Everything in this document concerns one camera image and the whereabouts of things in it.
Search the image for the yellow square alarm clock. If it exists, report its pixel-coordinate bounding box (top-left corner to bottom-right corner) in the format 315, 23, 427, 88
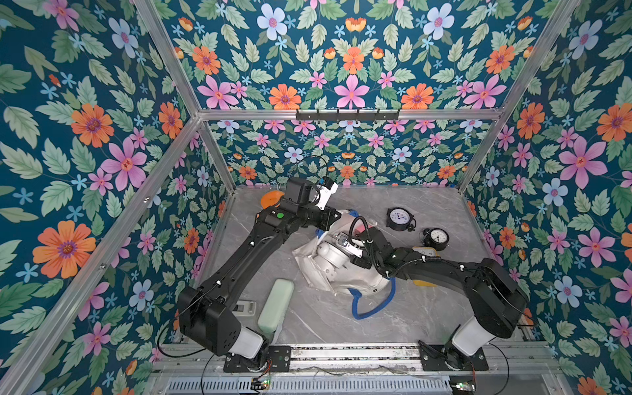
412, 247, 439, 257

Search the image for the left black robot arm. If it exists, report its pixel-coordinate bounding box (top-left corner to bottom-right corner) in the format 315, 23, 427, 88
177, 177, 342, 361

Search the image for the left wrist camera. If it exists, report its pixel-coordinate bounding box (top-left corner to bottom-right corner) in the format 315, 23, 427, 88
316, 177, 339, 210

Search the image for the white twin-bell alarm clock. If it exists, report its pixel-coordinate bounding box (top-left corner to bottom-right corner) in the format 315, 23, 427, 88
314, 240, 352, 273

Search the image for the black hook rail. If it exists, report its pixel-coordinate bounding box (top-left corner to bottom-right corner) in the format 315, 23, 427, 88
295, 109, 400, 123

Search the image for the white wall light switch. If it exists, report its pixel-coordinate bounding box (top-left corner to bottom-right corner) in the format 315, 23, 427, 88
232, 300, 257, 317

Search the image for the pale green oblong case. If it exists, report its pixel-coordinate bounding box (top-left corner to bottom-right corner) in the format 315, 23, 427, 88
257, 278, 295, 336

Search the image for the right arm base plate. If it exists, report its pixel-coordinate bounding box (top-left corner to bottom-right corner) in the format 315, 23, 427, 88
417, 340, 489, 372

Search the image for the black twin-bell alarm clock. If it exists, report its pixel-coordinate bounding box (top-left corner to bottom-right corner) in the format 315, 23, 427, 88
386, 207, 416, 232

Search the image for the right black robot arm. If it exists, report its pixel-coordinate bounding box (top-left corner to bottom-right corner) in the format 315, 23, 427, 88
347, 217, 528, 359

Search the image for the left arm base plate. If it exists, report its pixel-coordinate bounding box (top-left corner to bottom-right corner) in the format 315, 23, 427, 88
223, 346, 292, 374

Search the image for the white canvas tote bag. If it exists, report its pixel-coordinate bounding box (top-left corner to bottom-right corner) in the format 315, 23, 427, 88
292, 210, 397, 320

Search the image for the aluminium front rail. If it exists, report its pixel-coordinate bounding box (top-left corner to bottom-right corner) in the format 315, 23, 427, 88
147, 342, 559, 376

